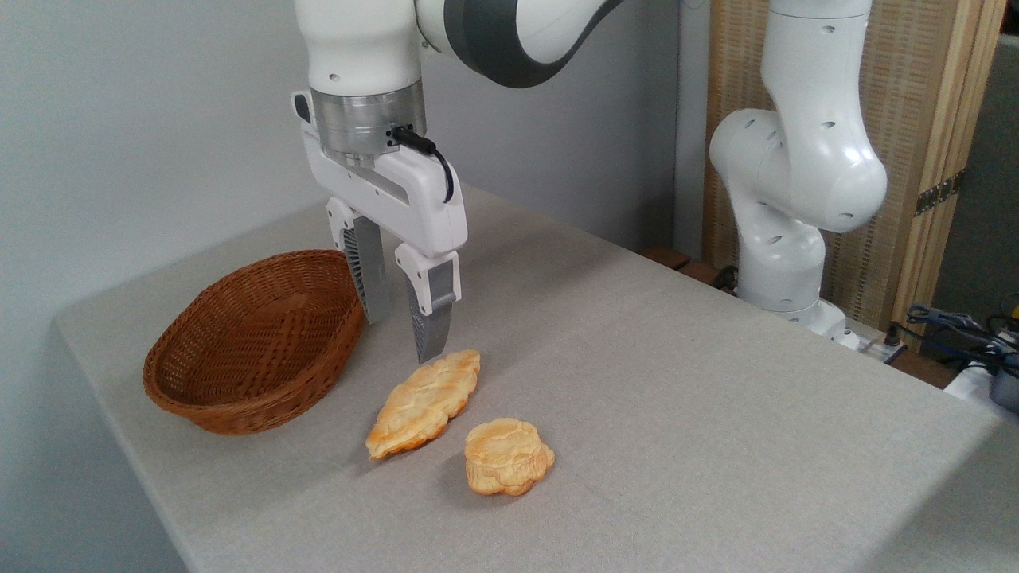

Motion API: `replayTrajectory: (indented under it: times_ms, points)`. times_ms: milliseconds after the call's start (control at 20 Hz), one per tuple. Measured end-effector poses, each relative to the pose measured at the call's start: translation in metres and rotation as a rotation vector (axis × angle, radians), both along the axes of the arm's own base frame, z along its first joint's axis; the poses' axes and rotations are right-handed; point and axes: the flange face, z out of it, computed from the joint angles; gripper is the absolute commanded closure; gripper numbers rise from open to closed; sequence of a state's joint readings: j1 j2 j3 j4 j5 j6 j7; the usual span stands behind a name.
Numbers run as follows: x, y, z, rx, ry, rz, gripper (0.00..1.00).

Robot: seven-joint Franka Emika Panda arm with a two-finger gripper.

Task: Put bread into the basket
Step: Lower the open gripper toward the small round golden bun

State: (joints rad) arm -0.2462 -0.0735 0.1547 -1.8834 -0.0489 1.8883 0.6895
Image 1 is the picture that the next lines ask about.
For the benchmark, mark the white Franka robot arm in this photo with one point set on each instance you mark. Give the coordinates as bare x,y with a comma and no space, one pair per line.
796,159

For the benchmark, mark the white power strip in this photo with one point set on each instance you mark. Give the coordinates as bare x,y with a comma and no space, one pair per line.
876,347

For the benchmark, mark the brown wooden block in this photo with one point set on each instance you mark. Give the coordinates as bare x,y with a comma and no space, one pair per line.
700,273
665,256

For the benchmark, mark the long oval flaky bread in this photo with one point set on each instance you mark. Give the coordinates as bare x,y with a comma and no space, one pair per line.
422,402

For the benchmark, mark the metal screen hinge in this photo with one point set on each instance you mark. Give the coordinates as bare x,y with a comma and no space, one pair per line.
939,192

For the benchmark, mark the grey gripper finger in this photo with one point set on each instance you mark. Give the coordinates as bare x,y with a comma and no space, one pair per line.
371,278
430,318

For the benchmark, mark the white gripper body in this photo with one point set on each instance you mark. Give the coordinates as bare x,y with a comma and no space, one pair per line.
414,203

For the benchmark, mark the brown wicker basket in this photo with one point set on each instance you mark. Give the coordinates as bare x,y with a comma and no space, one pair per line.
255,350

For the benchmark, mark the wooden rattan folding screen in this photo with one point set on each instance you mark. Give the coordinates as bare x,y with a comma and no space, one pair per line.
915,95

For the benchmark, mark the round flaky bread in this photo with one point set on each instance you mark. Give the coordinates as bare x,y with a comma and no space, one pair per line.
508,455

